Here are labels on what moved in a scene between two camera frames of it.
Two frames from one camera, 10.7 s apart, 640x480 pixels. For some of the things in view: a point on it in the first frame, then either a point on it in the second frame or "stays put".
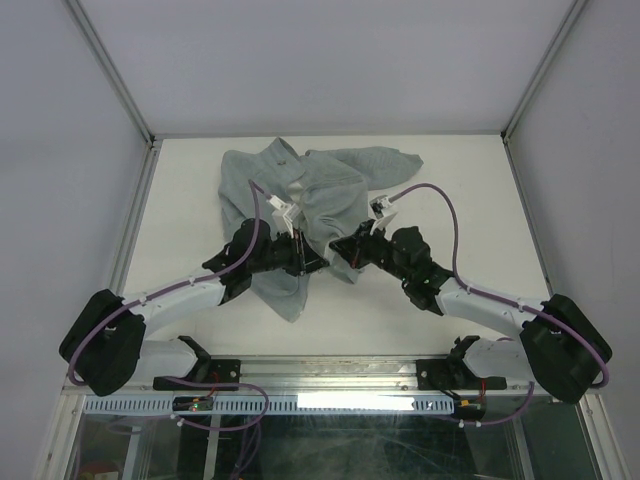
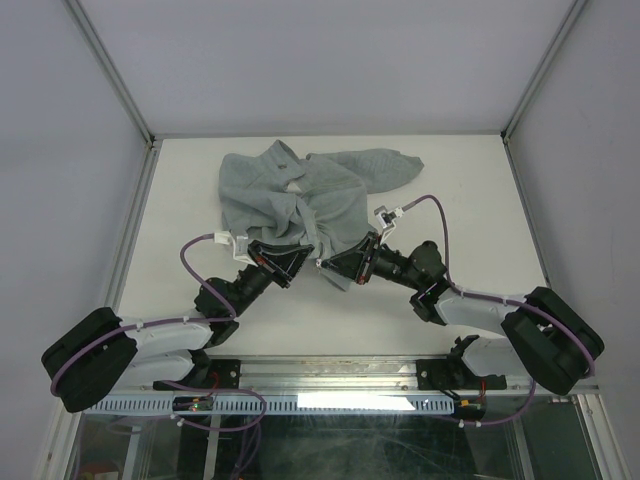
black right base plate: x=453 y=374 stays put
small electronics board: x=192 y=403 stays put
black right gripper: x=352 y=249 → x=354 y=263
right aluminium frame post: x=575 y=9 stays put
